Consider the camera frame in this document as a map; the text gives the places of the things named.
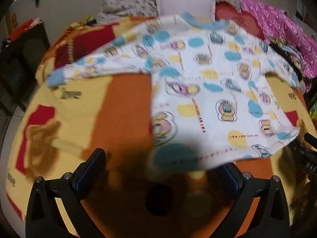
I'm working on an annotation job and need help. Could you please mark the white cartoon print baby shirt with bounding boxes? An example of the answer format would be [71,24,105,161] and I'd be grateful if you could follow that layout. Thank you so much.
[46,13,300,171]

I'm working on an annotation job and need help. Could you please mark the dark cartoon print garment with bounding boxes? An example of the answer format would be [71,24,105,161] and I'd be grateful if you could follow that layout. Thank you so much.
[268,36,307,93]

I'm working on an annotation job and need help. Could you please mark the yellow red orange rose blanket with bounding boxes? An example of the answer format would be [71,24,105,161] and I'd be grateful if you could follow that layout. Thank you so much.
[6,18,314,237]

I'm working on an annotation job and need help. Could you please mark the pink patterned quilt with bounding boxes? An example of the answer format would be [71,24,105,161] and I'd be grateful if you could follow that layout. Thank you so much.
[240,0,316,91]

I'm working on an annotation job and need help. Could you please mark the red heart shaped cushion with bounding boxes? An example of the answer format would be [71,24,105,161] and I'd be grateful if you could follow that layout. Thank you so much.
[215,2,265,41]

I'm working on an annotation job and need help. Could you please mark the dark bedside cabinet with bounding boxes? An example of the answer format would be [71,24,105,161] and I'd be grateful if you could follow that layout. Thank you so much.
[0,20,52,105]

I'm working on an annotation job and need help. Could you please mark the white square pillow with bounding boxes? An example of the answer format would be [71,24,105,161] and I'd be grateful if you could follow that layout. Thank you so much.
[155,0,216,22]

